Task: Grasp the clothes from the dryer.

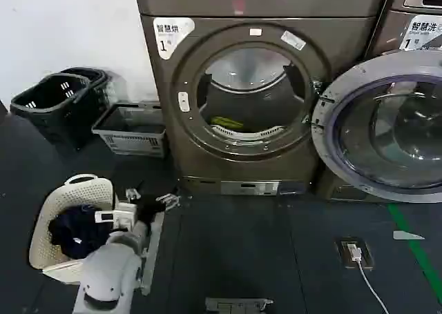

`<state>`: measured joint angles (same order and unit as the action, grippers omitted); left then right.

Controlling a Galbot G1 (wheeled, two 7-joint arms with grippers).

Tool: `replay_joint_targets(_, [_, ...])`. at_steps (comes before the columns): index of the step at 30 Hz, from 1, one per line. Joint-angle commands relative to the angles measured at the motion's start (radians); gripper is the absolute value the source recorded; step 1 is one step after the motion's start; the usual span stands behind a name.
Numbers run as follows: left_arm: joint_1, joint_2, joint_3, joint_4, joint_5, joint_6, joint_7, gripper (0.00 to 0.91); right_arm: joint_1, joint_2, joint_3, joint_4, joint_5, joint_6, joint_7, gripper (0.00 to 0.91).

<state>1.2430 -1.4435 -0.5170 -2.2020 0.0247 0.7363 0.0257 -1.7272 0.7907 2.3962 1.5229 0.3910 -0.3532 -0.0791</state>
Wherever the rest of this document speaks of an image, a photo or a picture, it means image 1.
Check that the grey dryer with round opening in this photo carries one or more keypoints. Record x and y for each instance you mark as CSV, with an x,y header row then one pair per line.
x,y
165,148

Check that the grey plastic basket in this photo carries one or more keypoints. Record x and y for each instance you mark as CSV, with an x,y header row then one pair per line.
x,y
133,143

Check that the green garment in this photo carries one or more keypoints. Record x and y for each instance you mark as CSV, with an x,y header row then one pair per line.
x,y
226,122

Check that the dark blue garment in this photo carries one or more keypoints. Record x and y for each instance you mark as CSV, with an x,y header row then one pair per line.
x,y
69,234

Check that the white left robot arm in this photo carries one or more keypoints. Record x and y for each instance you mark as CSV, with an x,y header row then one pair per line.
x,y
107,272

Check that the white door latch plate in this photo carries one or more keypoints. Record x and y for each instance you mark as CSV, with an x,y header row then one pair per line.
x,y
183,101

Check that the grey robot side rail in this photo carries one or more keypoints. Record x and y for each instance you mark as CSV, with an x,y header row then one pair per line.
x,y
154,252

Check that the white rectangular dryer sticker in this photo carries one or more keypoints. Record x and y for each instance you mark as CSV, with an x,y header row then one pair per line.
x,y
293,40

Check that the grey floor tape piece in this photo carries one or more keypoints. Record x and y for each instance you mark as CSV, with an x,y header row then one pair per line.
x,y
405,235

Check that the round glass dryer door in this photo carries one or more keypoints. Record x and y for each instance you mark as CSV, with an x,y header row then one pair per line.
x,y
328,131

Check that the white washer number label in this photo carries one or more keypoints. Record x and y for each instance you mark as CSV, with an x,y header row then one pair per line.
x,y
419,34

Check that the grey washing machine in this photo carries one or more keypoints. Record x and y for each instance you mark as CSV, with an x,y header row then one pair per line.
x,y
390,31

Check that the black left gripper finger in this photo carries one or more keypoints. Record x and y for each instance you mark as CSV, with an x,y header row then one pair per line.
x,y
169,201
132,195

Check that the green floor tape strip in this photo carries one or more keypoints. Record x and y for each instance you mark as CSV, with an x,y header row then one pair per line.
x,y
414,248

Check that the white perforated laundry basket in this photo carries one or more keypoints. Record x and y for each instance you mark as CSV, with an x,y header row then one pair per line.
x,y
79,193

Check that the white dryer number label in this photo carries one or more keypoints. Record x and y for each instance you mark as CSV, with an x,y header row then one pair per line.
x,y
169,38

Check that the metal floor socket box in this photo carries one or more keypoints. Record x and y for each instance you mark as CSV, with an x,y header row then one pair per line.
x,y
367,258

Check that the black plastic basket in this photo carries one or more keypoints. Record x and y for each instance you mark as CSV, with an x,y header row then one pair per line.
x,y
100,77
52,117

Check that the white power plug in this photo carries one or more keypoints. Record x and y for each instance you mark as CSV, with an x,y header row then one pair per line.
x,y
354,252

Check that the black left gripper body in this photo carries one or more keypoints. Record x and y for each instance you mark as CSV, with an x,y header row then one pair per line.
x,y
149,208

